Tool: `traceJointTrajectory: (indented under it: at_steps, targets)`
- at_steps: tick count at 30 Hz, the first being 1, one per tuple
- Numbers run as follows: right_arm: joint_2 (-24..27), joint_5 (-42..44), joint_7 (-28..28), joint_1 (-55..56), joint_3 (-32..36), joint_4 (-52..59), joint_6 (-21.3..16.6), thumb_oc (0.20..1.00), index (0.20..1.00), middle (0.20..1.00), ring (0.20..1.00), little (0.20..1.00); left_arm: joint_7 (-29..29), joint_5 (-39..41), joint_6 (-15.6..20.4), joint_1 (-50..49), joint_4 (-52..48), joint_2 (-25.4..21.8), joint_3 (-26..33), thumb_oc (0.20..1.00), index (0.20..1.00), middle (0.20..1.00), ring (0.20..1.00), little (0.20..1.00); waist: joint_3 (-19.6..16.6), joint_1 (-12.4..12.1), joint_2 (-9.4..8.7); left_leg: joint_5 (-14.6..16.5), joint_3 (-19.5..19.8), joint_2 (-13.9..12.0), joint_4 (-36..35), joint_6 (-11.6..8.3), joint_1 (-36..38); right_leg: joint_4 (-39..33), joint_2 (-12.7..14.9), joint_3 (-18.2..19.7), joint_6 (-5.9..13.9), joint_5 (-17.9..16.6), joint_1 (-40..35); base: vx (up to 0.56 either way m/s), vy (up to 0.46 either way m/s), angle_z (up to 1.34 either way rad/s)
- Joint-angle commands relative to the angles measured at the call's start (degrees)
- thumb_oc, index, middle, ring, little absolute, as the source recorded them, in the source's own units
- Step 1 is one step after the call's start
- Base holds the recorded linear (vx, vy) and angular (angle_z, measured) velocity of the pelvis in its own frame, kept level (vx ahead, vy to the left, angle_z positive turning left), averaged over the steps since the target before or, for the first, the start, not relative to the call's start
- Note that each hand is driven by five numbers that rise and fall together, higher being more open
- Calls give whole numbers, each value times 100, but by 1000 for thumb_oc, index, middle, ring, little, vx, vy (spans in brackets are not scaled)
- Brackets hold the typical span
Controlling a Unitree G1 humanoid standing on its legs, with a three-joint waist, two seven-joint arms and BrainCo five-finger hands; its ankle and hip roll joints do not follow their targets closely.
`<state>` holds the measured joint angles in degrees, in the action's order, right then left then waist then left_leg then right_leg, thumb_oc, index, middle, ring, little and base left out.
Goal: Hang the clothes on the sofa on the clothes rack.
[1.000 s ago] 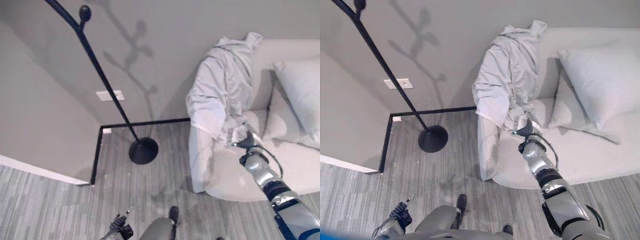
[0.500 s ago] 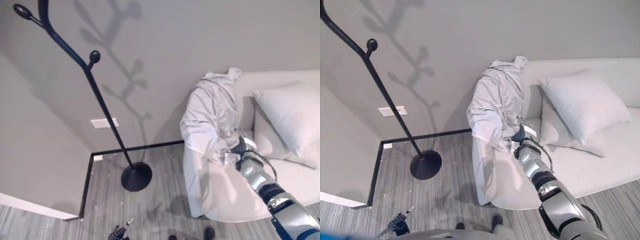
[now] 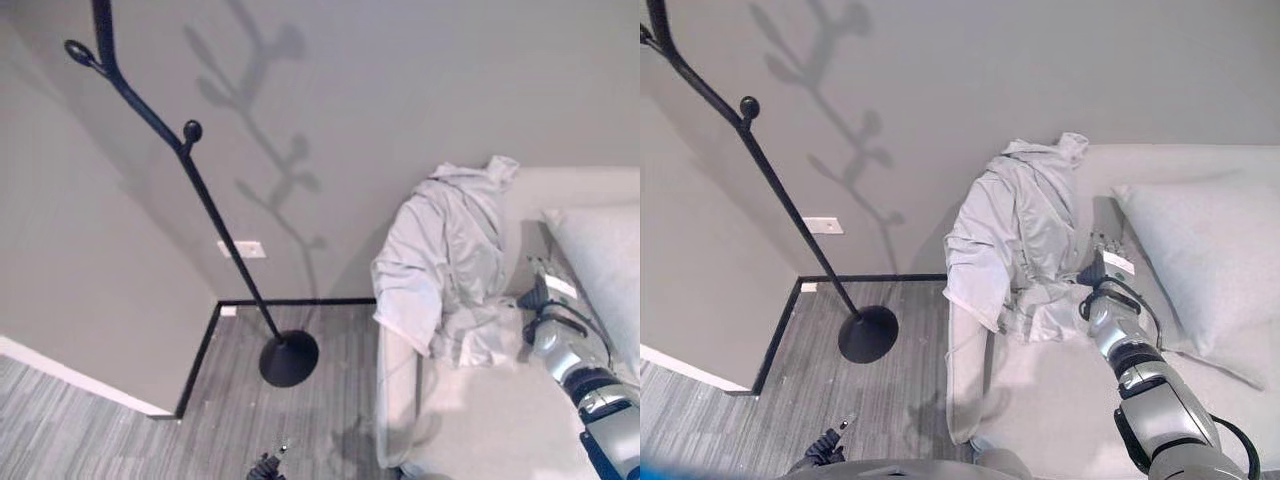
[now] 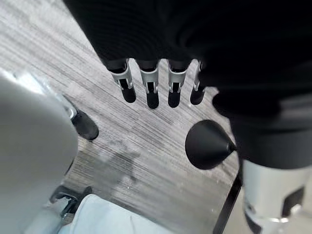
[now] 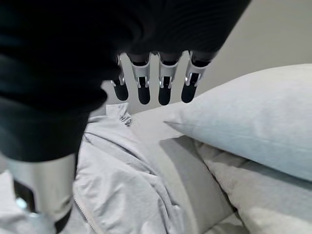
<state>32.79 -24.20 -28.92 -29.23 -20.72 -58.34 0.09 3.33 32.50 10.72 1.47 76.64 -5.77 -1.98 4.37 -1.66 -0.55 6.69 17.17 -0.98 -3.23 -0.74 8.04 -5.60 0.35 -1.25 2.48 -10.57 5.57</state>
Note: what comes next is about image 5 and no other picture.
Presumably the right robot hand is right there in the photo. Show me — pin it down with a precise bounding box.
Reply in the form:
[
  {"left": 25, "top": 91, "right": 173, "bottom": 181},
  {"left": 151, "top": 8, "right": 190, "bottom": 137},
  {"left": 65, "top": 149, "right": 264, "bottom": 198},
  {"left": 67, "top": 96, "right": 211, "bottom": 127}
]
[{"left": 0, "top": 0, "right": 252, "bottom": 234}]

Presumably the grey fabric sofa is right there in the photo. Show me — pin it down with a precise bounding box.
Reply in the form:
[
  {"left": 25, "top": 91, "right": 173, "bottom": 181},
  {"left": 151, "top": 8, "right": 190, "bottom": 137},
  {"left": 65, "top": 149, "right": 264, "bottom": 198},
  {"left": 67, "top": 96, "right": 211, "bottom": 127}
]
[{"left": 126, "top": 99, "right": 244, "bottom": 224}]

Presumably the light grey zip jacket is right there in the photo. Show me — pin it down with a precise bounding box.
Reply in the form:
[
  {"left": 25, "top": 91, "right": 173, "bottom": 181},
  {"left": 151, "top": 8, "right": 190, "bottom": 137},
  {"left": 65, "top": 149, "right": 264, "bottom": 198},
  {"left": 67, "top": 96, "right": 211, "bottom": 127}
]
[{"left": 0, "top": 102, "right": 193, "bottom": 234}]

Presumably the pale blue pillow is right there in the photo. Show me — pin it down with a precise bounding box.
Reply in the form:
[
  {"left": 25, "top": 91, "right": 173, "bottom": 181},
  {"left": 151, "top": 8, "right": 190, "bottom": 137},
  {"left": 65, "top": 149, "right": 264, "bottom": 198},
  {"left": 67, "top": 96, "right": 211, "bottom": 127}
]
[{"left": 163, "top": 63, "right": 312, "bottom": 182}]

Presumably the white quilted blanket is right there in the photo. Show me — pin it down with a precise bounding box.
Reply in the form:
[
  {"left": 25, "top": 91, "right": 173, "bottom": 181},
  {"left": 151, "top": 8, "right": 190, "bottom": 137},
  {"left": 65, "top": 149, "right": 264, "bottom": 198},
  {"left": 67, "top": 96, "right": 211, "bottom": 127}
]
[{"left": 195, "top": 140, "right": 312, "bottom": 234}]

